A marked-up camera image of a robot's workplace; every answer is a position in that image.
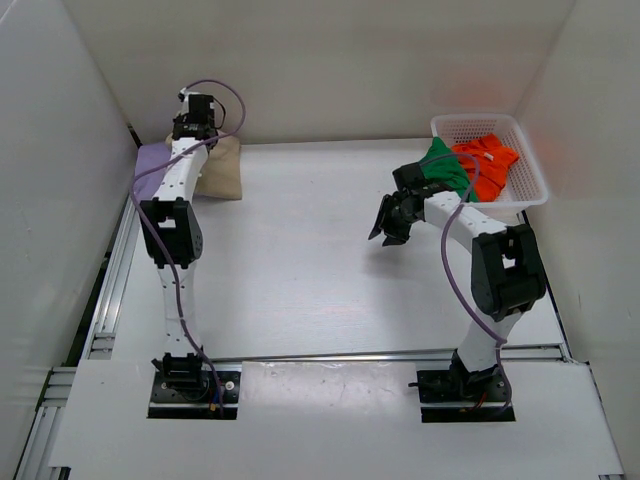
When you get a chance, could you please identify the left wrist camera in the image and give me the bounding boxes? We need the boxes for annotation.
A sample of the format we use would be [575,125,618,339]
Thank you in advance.
[177,89,217,127]

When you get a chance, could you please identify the white plastic basket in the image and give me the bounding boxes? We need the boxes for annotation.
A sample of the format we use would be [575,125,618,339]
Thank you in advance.
[431,113,548,224]

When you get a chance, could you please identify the aluminium front rail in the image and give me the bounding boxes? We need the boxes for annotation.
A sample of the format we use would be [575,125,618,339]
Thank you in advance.
[212,345,572,363]

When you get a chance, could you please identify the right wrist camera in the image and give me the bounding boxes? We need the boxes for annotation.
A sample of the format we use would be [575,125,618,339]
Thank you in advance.
[392,162,429,192]

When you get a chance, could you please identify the purple t shirt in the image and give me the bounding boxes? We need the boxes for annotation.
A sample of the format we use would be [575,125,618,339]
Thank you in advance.
[134,142,171,201]

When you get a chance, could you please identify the orange t shirt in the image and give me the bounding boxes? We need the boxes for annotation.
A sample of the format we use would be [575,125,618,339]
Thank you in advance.
[451,134,519,202]

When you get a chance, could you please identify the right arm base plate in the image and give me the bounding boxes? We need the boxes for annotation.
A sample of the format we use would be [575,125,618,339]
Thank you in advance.
[409,370,516,424]

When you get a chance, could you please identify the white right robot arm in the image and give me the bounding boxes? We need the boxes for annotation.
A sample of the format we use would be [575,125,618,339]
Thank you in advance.
[369,188,546,401]

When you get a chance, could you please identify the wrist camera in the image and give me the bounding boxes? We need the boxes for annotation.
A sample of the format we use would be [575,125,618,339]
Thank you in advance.
[177,89,217,127]
[392,162,429,192]

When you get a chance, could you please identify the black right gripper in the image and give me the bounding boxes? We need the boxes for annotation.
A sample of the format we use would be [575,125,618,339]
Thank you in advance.
[368,194,419,247]

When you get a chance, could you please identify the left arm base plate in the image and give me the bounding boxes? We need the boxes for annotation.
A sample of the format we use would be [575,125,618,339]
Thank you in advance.
[147,368,242,421]

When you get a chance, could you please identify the beige t shirt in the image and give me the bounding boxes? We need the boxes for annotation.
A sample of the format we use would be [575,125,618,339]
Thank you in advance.
[154,136,242,201]

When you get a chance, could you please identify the aluminium table edge rail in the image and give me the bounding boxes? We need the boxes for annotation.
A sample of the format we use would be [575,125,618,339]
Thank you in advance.
[81,199,139,360]

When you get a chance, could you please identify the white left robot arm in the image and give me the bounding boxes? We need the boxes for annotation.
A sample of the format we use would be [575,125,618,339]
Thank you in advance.
[131,113,220,401]

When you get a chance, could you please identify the green t shirt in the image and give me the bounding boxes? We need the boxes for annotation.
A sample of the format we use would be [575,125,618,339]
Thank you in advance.
[419,137,478,202]

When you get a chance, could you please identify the white front cover board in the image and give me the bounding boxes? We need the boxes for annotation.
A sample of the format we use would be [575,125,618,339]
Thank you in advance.
[50,360,623,479]

